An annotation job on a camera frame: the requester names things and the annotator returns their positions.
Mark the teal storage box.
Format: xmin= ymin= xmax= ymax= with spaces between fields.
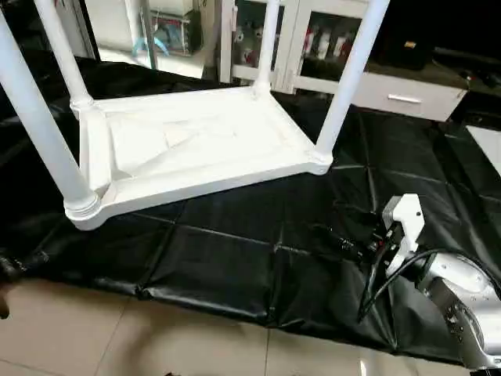
xmin=133 ymin=9 xmax=200 ymax=57

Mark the white drawer unit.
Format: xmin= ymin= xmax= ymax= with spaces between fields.
xmin=352 ymin=70 xmax=470 ymax=123

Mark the black box yellow label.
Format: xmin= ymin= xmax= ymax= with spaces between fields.
xmin=376 ymin=0 xmax=436 ymax=71

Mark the white plastic table top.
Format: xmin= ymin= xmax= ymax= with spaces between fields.
xmin=67 ymin=85 xmax=333 ymax=232

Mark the black work mat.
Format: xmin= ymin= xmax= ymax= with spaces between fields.
xmin=0 ymin=55 xmax=501 ymax=365

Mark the white glass-door cabinet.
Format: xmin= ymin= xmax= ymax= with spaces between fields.
xmin=219 ymin=0 xmax=377 ymax=95

